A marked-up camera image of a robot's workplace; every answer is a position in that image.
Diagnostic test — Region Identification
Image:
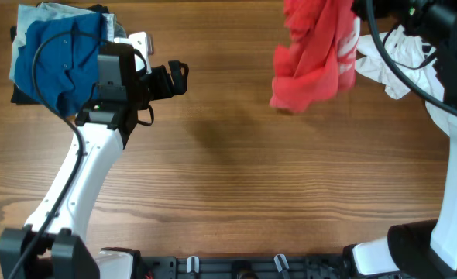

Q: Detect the red t-shirt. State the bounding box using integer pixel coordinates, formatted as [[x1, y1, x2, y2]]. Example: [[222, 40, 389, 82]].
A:
[[270, 0, 360, 113]]

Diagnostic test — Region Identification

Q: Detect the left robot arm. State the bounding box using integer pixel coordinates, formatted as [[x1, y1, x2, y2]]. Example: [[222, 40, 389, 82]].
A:
[[0, 43, 189, 278]]

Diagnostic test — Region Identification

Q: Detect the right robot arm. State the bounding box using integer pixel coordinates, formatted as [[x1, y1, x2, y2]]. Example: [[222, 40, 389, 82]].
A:
[[343, 0, 457, 278]]

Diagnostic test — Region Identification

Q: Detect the blue button shirt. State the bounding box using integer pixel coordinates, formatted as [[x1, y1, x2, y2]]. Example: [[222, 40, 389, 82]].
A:
[[14, 13, 106, 117]]

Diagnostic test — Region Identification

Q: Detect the black folded garment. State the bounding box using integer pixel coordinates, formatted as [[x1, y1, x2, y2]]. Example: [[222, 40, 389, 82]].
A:
[[10, 4, 110, 105]]

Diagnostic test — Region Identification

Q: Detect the light grey folded garment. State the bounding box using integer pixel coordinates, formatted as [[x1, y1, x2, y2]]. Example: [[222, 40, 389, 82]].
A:
[[9, 2, 127, 81]]

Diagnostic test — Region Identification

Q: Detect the white t-shirt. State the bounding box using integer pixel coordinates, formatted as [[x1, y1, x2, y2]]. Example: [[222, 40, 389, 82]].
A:
[[354, 25, 457, 136]]

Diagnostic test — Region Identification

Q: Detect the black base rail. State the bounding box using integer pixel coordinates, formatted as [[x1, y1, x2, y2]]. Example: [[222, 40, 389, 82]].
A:
[[143, 254, 350, 279]]

